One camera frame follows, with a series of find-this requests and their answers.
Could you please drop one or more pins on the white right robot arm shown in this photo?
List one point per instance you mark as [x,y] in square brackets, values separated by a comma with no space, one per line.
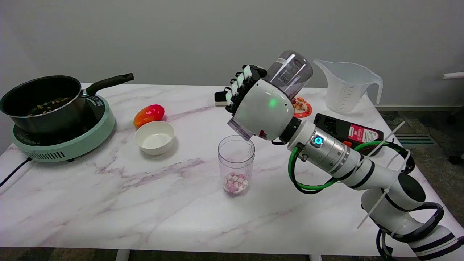
[362,170]

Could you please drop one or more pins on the clear plastic bottle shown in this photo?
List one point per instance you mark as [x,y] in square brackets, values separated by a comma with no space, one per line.
[290,72]

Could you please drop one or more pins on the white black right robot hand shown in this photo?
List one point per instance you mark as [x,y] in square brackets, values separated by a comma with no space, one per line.
[264,108]

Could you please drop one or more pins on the white pipe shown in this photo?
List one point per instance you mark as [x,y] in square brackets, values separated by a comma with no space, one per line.
[455,75]

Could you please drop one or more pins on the black device with red label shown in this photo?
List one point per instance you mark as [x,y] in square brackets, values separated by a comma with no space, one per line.
[340,127]

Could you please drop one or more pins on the black whiteboard eraser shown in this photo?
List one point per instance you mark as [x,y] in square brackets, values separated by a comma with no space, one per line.
[219,98]

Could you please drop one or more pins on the mint green induction cooker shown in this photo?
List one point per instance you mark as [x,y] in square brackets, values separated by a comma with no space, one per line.
[72,145]

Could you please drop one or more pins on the white zip tie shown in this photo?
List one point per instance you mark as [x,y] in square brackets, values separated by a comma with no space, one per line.
[391,135]

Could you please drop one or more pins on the white round bowl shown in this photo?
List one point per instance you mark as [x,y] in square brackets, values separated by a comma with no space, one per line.
[154,139]

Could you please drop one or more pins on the floor vent grille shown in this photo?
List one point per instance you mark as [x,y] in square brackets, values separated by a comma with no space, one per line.
[417,140]

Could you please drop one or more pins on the clear plastic cup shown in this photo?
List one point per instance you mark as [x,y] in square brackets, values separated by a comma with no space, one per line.
[235,159]

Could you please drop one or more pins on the translucent plastic measuring jug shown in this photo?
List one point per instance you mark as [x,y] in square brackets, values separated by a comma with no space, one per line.
[344,90]

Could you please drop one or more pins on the black chair base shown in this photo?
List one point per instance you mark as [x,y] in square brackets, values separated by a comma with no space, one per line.
[457,159]

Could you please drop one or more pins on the pink white marshmallow pieces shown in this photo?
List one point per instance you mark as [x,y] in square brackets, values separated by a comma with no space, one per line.
[236,183]

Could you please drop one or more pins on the brown cooked food bits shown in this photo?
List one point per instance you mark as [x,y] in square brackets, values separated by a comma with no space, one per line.
[49,105]

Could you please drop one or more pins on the red orange mango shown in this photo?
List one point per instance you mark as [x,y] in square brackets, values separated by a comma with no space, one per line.
[148,114]

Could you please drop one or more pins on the white table leg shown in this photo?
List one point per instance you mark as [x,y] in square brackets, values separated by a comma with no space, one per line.
[122,255]
[315,257]

